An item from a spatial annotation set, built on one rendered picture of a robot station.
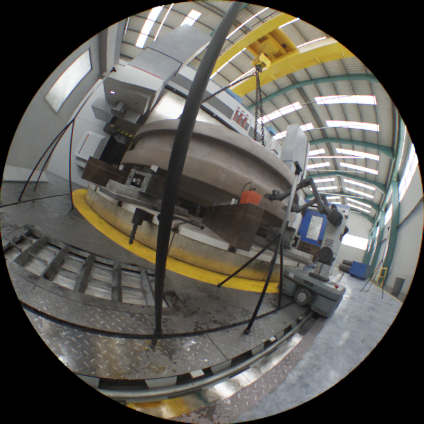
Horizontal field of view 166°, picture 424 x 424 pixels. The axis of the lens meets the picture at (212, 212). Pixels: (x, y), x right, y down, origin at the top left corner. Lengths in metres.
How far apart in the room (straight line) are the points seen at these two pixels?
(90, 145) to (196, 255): 3.93
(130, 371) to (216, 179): 1.86
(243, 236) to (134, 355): 1.03
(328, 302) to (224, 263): 1.01
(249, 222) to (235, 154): 1.27
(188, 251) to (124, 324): 0.94
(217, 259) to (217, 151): 1.46
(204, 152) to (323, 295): 2.16
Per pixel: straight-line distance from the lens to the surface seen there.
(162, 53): 4.70
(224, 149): 2.19
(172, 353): 0.56
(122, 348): 0.53
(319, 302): 1.39
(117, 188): 1.48
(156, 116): 5.04
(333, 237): 1.54
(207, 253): 1.34
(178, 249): 1.34
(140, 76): 3.41
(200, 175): 1.87
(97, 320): 0.60
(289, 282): 1.49
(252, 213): 1.18
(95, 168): 2.64
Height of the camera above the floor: 0.46
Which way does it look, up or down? 3 degrees up
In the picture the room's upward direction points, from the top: 21 degrees clockwise
